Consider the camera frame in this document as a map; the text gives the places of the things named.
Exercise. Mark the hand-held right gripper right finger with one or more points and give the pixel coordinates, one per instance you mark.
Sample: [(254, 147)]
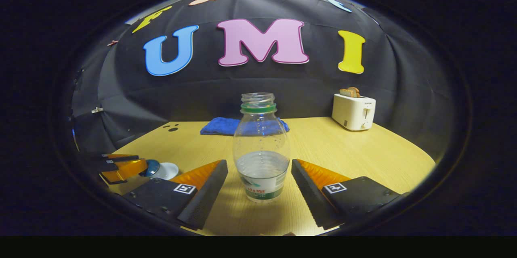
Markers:
[(309, 195)]

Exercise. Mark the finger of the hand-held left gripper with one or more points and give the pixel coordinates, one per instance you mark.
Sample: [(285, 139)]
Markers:
[(107, 167), (97, 158)]

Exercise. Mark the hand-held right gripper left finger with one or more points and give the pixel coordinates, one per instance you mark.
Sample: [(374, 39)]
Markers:
[(208, 193)]

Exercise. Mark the dark teacup white inside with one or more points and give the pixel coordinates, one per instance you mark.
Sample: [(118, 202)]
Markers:
[(167, 171)]

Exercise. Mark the clear plastic water bottle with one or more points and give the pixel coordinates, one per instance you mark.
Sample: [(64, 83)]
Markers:
[(261, 169)]

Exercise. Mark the silver metal clip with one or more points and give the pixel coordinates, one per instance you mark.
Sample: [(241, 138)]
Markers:
[(97, 110)]

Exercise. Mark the blue towel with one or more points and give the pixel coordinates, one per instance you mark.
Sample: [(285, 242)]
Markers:
[(218, 126)]

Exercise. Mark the white toaster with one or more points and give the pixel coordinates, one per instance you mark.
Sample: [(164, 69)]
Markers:
[(353, 112)]

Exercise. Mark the bread slice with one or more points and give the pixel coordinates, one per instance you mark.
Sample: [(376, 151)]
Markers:
[(355, 91), (345, 92)]

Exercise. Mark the black backdrop cloth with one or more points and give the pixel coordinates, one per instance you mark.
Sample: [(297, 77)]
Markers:
[(307, 84)]

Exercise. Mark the small red clip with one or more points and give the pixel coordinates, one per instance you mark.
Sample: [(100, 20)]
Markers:
[(112, 42)]

